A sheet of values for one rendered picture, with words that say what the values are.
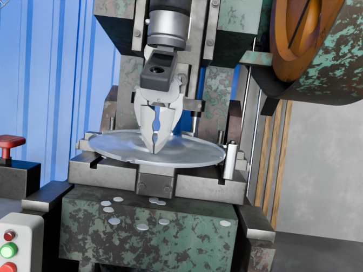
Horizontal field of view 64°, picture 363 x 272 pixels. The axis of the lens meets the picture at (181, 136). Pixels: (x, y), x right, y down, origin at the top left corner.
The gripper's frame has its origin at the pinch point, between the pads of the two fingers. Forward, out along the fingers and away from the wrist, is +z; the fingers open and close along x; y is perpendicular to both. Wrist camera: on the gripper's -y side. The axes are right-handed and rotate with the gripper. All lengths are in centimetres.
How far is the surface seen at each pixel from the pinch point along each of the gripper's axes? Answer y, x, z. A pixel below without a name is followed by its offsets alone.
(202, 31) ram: 22.3, -6.7, -26.6
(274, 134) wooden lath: 130, -62, 8
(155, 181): 12.8, 0.0, 10.6
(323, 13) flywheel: 24, -36, -35
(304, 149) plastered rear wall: 146, -89, 18
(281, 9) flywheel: 59, -35, -45
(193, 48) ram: 22.3, -5.0, -22.1
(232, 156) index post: 16.7, -17.7, 3.1
